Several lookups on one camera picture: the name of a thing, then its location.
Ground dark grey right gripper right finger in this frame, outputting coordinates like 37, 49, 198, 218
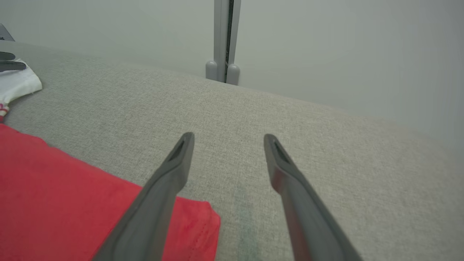
264, 133, 363, 261

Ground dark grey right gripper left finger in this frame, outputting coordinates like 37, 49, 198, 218
92, 132, 195, 261

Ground red white t-shirt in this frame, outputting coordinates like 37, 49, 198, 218
0, 58, 221, 261

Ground grey metal partition post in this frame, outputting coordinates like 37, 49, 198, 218
205, 0, 242, 86

